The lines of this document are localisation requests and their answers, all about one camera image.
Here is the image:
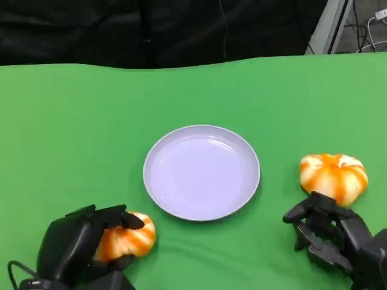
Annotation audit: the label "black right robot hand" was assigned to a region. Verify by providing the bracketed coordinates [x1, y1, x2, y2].
[282, 191, 374, 280]

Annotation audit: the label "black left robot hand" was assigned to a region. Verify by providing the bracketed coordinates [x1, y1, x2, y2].
[36, 204, 145, 285]

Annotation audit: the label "orange white toy bread roll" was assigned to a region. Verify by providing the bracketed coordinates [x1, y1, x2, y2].
[92, 211, 157, 262]
[299, 153, 369, 207]

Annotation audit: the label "green table cloth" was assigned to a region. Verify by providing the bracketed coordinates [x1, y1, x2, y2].
[0, 51, 387, 290]

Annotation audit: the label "lilac plate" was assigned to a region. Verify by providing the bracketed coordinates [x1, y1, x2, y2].
[143, 124, 261, 222]

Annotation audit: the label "black backdrop curtain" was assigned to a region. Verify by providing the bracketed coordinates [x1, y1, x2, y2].
[0, 0, 329, 69]

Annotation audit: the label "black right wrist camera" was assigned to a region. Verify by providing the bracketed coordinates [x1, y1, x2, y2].
[352, 228, 387, 290]

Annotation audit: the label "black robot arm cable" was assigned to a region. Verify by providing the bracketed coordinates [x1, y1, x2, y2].
[7, 260, 41, 290]

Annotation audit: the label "white cable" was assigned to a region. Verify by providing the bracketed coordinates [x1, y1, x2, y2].
[358, 16, 387, 53]

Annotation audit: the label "grey metal frame post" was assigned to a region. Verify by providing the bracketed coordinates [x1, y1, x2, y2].
[304, 0, 354, 55]

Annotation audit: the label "black floor cables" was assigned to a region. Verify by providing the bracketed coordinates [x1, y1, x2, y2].
[344, 0, 376, 53]

